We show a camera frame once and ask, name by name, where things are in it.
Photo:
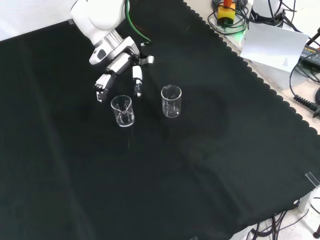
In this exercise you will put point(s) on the clear cloth clip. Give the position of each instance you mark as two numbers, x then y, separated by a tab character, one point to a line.
312	179
71	22
194	238

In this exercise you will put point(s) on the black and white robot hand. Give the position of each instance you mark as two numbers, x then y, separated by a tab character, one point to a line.
120	63

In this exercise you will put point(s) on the black power adapter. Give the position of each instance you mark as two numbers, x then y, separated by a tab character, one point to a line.
311	52

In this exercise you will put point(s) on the yellow stop button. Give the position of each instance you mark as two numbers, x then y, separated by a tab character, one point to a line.
226	15

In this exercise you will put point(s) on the black table cloth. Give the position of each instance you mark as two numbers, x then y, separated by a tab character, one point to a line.
150	175

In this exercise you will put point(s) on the clear glass beaker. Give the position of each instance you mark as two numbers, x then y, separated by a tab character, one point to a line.
123	120
172	111

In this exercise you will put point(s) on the white table bracket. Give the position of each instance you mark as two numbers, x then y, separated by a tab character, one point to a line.
308	200

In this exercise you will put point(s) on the pale board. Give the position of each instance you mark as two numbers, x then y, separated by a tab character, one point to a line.
272	45

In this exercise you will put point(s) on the black tripod leg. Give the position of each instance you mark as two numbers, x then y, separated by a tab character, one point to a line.
313	37

